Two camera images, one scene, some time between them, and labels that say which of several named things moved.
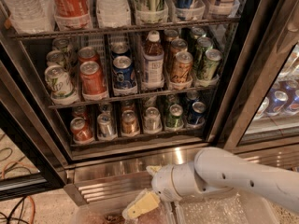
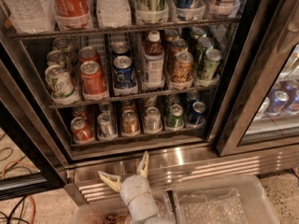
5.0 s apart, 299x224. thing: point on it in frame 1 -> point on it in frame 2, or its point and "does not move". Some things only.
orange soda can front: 129,122 does not move
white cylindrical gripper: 165,183 -> 135,187
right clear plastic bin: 231,207 does not move
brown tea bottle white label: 153,63 does not move
